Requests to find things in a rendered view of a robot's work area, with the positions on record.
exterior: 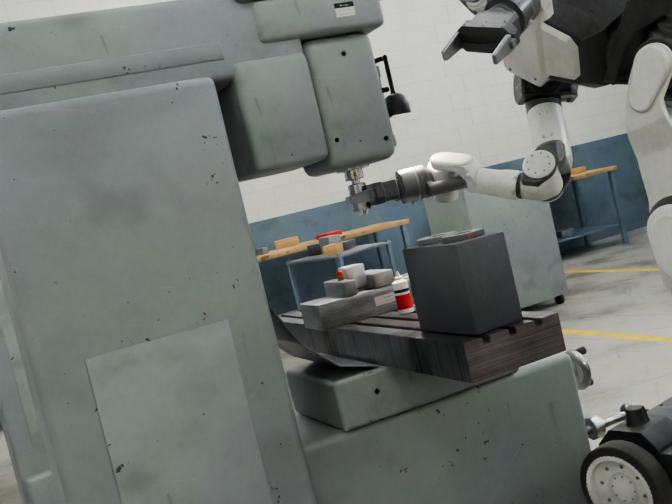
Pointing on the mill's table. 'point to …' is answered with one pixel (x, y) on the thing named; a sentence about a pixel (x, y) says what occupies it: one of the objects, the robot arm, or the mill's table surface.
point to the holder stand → (463, 282)
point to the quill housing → (348, 103)
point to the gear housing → (314, 18)
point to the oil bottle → (402, 295)
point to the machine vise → (348, 304)
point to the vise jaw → (379, 278)
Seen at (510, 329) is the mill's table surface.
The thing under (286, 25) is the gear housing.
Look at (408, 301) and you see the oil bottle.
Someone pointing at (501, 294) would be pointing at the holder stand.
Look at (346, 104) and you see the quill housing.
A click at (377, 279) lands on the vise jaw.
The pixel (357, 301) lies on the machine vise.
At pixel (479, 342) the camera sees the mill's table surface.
